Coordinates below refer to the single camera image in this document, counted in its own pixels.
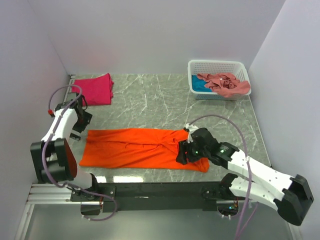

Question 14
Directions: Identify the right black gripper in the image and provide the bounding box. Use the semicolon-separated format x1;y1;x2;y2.
175;138;210;165

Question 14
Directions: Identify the orange t shirt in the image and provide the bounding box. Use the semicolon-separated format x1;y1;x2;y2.
79;128;210;173

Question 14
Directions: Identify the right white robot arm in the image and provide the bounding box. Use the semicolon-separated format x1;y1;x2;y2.
176;124;314;226

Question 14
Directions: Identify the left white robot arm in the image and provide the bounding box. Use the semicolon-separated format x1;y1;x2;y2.
30;92;100;201

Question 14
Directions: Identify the folded magenta t shirt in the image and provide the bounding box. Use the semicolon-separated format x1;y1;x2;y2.
73;73;114;106

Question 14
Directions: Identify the black base beam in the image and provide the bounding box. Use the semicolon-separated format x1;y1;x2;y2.
70;181;244;213

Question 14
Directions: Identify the blue t shirt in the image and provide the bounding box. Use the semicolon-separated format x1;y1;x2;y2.
191;75;212;92

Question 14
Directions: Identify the pink t shirt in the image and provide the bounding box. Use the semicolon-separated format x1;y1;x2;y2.
196;72;251;98

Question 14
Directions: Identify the white plastic basket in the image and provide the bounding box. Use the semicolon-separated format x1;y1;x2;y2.
187;60;252;100

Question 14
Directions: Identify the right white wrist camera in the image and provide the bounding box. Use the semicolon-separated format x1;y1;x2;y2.
184;123;199;143

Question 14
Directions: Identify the aluminium rail frame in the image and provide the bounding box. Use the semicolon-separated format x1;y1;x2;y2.
14;182;305;240

